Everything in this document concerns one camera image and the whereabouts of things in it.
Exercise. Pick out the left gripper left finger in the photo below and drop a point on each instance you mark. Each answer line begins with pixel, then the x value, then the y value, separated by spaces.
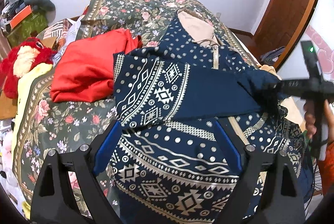
pixel 53 198

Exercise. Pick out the navy patterned hooded garment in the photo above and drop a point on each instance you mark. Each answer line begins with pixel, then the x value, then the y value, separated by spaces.
pixel 168 166

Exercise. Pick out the person's right hand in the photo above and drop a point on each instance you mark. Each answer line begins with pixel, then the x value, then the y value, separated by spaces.
pixel 310 119

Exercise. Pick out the floral green bedspread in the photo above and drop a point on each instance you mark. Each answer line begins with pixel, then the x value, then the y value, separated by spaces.
pixel 65 126

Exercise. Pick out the brown wooden door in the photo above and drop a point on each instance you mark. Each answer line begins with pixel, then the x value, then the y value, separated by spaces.
pixel 283 24

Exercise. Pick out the yellow cloth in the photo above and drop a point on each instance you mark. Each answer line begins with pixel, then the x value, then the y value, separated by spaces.
pixel 24 85

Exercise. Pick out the red folded cloth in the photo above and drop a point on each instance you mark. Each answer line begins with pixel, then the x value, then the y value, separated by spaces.
pixel 85 73

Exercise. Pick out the red plush toy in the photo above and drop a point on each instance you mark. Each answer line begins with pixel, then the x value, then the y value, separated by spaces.
pixel 21 60

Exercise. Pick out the green box with clutter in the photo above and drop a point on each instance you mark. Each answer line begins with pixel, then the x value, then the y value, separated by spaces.
pixel 29 27

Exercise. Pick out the orange box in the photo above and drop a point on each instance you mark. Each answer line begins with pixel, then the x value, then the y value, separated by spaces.
pixel 20 16

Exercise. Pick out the grey pillow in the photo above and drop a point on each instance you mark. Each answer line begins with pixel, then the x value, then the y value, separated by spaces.
pixel 45 5

